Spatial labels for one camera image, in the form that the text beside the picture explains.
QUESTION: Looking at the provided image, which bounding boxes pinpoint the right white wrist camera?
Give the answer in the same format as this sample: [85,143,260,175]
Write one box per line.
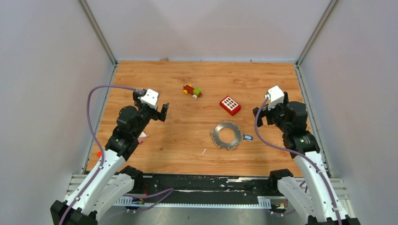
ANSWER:
[265,85,285,110]

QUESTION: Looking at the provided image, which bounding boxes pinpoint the toy brick car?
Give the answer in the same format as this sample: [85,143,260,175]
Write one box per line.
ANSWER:
[183,84,203,99]

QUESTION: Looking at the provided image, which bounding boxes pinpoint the red white window brick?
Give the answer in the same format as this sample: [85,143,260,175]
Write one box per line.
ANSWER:
[219,96,241,116]

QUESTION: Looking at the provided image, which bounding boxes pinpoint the purple cable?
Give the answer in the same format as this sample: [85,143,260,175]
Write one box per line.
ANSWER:
[58,85,147,225]
[254,97,343,225]

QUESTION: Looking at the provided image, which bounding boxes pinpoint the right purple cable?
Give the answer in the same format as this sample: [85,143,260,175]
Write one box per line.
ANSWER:
[254,97,343,225]

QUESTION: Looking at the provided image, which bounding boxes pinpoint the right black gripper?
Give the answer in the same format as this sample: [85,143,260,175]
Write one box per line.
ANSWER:
[252,98,290,133]

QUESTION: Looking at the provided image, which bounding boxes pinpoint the grey slotted cable duct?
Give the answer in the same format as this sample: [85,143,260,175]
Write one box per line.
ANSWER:
[113,196,272,210]

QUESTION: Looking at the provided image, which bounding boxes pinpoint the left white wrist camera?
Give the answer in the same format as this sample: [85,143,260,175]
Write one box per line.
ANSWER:
[139,89,160,110]

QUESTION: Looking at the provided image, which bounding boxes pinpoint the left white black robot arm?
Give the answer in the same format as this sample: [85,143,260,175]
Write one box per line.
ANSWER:
[50,89,169,225]

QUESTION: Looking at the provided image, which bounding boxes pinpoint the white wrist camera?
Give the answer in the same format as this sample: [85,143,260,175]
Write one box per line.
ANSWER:
[265,85,285,110]
[139,89,160,110]

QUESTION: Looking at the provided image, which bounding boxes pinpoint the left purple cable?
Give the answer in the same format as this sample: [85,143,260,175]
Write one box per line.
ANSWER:
[58,85,147,225]

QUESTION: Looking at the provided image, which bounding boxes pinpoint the pink card packet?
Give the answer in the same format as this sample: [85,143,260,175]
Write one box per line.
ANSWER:
[138,131,149,145]

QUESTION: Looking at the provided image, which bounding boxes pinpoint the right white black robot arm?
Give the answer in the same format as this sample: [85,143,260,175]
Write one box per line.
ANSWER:
[253,86,360,225]

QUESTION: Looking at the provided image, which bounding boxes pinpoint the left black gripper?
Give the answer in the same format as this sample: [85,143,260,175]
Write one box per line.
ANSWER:
[133,90,168,138]

